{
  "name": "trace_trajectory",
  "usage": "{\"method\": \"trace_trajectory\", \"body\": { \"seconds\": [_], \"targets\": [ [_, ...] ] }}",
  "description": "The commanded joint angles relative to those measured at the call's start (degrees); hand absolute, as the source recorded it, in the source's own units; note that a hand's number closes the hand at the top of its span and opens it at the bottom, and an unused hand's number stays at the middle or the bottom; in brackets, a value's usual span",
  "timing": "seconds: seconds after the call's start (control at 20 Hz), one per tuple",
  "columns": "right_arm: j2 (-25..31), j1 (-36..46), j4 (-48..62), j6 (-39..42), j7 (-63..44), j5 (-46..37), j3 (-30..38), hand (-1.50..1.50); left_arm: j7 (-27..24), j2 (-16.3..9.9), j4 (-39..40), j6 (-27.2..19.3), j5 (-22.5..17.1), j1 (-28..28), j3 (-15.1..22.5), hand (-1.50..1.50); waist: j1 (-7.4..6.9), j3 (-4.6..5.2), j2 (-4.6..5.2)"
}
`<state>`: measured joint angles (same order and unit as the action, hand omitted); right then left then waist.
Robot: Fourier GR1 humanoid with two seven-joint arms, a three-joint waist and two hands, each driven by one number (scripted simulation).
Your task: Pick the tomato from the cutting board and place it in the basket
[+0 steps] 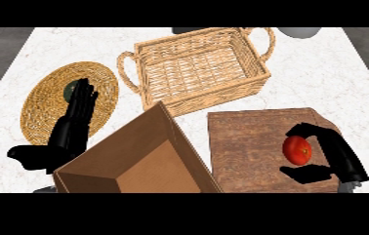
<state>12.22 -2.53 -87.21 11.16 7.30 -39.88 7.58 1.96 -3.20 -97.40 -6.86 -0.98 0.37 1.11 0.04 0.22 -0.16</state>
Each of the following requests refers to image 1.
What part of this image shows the tan wicker basket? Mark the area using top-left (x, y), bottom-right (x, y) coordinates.
top-left (117, 26), bottom-right (278, 118)

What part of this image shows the pale grey rounded object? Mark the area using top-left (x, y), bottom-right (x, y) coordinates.
top-left (277, 26), bottom-right (324, 40)

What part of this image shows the brown cardboard box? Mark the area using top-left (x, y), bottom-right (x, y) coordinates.
top-left (52, 100), bottom-right (225, 194)

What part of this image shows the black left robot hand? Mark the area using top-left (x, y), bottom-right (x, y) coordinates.
top-left (6, 77), bottom-right (101, 176)

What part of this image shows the round woven straw placemat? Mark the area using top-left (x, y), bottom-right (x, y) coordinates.
top-left (20, 60), bottom-right (122, 146)

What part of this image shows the red tomato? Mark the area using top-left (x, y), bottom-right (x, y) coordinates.
top-left (281, 135), bottom-right (315, 167)

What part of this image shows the dark grey object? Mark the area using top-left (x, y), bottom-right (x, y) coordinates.
top-left (172, 26), bottom-right (210, 35)

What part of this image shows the dark green round object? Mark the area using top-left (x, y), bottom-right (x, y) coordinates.
top-left (63, 79), bottom-right (82, 103)

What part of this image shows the brown wooden cutting board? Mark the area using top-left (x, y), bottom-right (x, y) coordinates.
top-left (207, 107), bottom-right (343, 194)

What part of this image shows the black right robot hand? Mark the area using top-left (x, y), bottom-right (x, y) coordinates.
top-left (278, 122), bottom-right (369, 185)

